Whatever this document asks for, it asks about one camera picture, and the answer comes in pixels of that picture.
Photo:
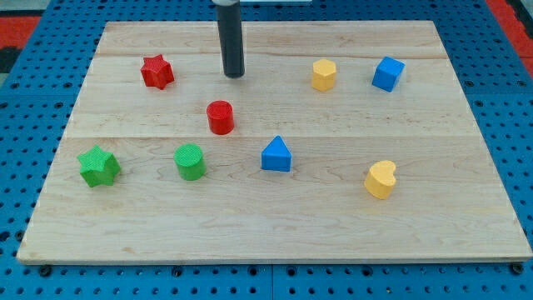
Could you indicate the yellow heart block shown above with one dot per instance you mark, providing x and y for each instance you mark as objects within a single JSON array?
[{"x": 380, "y": 179}]

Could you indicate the silver rod mount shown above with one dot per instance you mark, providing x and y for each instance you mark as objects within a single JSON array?
[{"x": 225, "y": 2}]

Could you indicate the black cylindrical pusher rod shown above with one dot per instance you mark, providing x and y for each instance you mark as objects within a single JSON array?
[{"x": 229, "y": 23}]

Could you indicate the wooden board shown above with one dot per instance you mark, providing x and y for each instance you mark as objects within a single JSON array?
[{"x": 448, "y": 204}]

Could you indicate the blue cube block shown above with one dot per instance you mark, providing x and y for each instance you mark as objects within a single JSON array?
[{"x": 387, "y": 74}]

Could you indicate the red cylinder block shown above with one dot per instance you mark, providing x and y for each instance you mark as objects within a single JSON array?
[{"x": 220, "y": 117}]

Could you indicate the red star block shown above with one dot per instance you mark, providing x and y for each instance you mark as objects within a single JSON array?
[{"x": 157, "y": 72}]

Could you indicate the green cylinder block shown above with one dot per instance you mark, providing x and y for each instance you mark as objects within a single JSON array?
[{"x": 190, "y": 163}]

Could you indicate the blue triangle block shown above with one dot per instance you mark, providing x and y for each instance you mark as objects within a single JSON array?
[{"x": 276, "y": 156}]

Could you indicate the green star block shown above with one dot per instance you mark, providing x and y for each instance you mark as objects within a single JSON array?
[{"x": 98, "y": 167}]

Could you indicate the yellow hexagon block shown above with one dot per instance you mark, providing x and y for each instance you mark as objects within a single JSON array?
[{"x": 323, "y": 75}]

